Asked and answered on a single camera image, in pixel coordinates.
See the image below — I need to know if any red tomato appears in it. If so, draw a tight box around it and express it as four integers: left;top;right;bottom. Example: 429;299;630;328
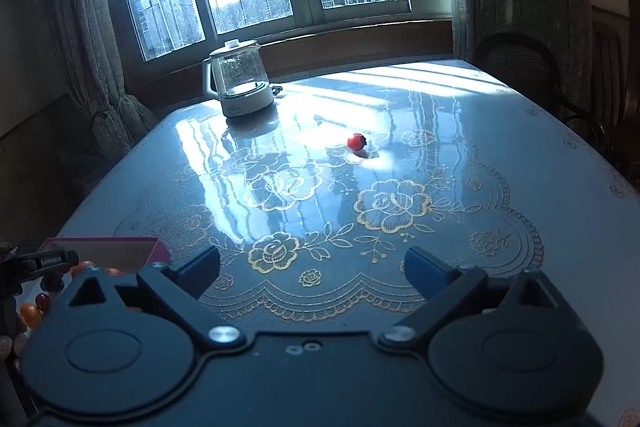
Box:
347;133;368;153

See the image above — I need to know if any orange tangerine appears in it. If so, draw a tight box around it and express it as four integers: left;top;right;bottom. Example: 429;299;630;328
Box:
70;260;122;279

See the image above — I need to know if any red cherry tomato oval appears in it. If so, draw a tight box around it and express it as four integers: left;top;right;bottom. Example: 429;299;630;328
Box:
35;293;52;314

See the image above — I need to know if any small orange tomato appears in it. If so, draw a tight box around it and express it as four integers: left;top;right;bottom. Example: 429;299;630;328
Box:
20;303;43;329

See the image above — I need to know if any pink rimmed white tray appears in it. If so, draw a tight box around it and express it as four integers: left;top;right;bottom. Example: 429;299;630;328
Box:
39;237;170;273

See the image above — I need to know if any glass electric kettle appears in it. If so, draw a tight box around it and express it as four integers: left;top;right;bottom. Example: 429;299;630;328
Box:
202;39;274;118

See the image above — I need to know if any dark chair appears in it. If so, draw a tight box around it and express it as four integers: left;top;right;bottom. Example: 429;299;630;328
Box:
472;31;563;117

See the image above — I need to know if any left grey curtain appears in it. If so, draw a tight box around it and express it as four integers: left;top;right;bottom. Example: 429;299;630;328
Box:
42;0;154;159

